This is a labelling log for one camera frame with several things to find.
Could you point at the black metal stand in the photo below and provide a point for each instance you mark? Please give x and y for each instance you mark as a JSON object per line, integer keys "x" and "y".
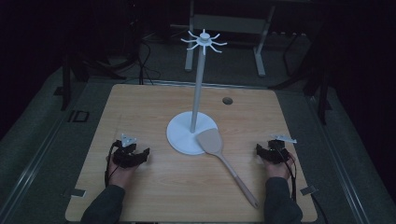
{"x": 71, "y": 68}
{"x": 320, "y": 84}

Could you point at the person's left hand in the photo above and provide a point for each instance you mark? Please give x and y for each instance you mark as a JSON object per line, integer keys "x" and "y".
{"x": 120, "y": 175}

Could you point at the person's right hand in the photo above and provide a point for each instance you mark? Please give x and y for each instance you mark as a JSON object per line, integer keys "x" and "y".
{"x": 278, "y": 170}

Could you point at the grey metal table frame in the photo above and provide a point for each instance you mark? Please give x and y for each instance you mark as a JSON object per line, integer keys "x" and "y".
{"x": 230, "y": 23}

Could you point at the grey metal bracket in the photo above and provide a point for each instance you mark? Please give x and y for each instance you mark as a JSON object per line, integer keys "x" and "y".
{"x": 308, "y": 190}
{"x": 76, "y": 193}

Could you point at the wooden spatula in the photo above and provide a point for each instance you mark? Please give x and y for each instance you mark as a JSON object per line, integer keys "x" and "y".
{"x": 211, "y": 143}

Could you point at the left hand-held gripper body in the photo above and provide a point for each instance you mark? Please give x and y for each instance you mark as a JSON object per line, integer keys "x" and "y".
{"x": 124, "y": 155}

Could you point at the white utensil stand with hooks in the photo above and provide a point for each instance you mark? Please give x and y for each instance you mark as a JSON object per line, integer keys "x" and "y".
{"x": 186, "y": 133}

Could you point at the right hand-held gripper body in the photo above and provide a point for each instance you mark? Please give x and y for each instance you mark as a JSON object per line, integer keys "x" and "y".
{"x": 277, "y": 152}

